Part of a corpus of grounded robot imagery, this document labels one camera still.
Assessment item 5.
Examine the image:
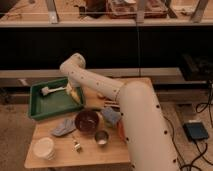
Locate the black cable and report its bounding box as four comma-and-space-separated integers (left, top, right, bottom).
164, 79, 213, 171

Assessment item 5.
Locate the white paper cup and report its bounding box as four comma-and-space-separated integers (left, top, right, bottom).
33, 137, 55, 160

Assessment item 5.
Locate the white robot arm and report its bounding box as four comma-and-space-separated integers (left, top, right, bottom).
60, 53, 180, 171

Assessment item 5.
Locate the small metal cup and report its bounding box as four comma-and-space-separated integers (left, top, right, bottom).
95, 130, 109, 146

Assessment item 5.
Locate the orange bowl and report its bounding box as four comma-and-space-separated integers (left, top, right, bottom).
117, 120, 126, 142

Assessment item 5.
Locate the dark purple bowl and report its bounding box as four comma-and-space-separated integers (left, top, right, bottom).
74, 110, 99, 134

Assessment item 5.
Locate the yellow banana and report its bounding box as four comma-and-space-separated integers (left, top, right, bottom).
66, 84, 81, 104

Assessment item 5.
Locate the grey cloth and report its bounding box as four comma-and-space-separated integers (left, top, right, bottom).
51, 118, 76, 137

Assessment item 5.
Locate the striped box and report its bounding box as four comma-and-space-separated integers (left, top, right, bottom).
104, 101, 119, 108

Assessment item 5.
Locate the green plastic tray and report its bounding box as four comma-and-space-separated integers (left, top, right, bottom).
28, 78, 85, 121

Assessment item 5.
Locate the blue sponge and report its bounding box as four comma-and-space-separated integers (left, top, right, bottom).
101, 107, 121, 127

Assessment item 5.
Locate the wooden table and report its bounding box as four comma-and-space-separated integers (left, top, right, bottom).
23, 77, 154, 170

